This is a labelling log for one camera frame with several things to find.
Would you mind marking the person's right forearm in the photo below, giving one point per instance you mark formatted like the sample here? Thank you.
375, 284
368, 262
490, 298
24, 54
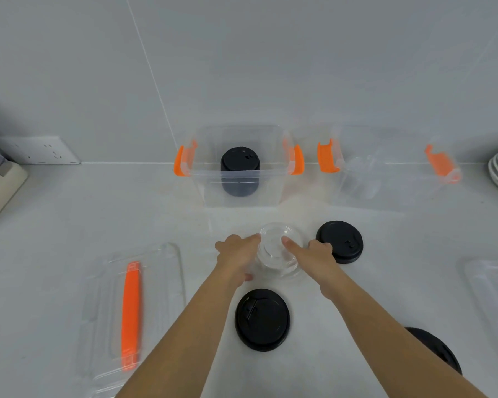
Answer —
390, 348

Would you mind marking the cream water dispenser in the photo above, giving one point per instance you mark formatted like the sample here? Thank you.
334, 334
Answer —
4, 182

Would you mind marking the white wall socket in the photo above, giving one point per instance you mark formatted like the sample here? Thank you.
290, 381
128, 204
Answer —
33, 149

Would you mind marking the clear storage box orange latches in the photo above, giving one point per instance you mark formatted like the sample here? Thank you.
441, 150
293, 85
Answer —
207, 190
398, 194

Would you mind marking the black plastic cup lid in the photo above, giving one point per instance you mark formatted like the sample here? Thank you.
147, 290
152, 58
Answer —
261, 319
444, 352
340, 240

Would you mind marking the stack of black lids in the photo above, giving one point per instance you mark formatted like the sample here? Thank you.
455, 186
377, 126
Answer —
240, 169

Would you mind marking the person's left forearm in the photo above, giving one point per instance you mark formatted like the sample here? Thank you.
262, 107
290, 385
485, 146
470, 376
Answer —
182, 348

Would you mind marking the person's left hand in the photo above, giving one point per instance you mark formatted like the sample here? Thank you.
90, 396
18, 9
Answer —
234, 261

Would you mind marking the stack of clear lids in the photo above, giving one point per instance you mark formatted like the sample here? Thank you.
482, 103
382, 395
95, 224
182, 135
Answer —
367, 178

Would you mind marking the person's right hand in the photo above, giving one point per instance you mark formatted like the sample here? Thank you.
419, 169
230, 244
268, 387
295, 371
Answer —
321, 265

